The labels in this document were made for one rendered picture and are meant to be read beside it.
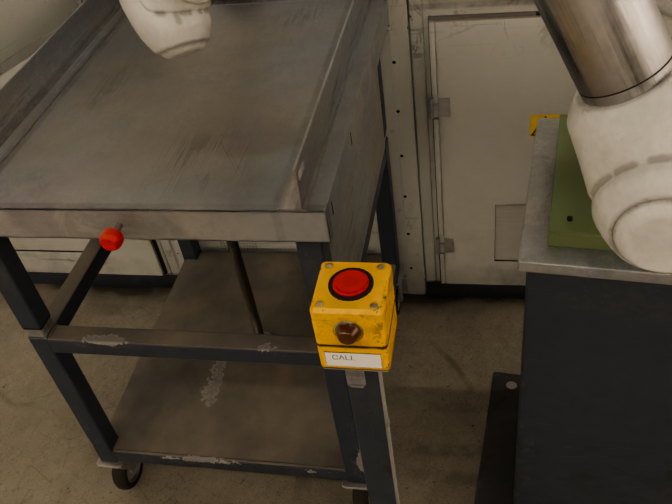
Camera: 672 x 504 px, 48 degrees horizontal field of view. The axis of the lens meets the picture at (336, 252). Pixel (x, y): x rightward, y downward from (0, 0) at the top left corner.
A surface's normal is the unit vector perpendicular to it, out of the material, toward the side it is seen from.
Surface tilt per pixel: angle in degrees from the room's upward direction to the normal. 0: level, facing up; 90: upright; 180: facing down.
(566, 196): 2
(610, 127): 64
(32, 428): 0
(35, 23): 90
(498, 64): 90
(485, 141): 90
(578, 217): 2
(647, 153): 75
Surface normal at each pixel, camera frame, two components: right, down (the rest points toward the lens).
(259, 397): -0.13, -0.74
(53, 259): -0.17, 0.67
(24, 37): 0.88, 0.22
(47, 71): 0.98, 0.02
